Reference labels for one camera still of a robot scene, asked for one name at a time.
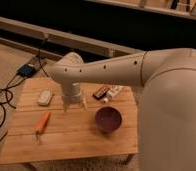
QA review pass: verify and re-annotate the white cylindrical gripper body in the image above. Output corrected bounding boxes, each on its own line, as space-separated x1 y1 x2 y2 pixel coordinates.
61 83 82 104

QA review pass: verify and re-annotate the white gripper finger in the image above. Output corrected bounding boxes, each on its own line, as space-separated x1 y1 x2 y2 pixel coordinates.
63 103 69 113
82 99 88 110

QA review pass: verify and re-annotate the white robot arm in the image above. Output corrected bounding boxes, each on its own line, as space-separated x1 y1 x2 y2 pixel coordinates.
50 48 196 171

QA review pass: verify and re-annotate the dark purple ceramic bowl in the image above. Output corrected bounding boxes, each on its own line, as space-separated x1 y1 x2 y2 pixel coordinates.
95 106 122 134

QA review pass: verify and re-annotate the white rectangular bar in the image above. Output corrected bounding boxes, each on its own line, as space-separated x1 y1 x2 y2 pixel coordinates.
38 90 53 106

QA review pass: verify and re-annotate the dark brown small box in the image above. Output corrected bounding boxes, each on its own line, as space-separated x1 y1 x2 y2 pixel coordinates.
93 86 109 100

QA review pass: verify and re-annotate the white small carton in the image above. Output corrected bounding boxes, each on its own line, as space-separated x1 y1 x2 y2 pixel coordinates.
103 85 123 103

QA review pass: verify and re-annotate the wooden low table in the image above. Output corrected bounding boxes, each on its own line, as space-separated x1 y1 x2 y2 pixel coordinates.
0 78 138 164

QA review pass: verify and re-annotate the blue black power box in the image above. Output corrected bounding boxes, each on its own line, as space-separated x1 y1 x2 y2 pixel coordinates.
17 64 36 78

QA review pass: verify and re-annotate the black cable bundle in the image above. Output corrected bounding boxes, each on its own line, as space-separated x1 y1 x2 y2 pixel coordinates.
0 39 49 153

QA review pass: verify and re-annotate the long white shelf rail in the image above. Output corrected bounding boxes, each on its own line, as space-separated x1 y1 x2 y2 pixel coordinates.
0 17 139 57

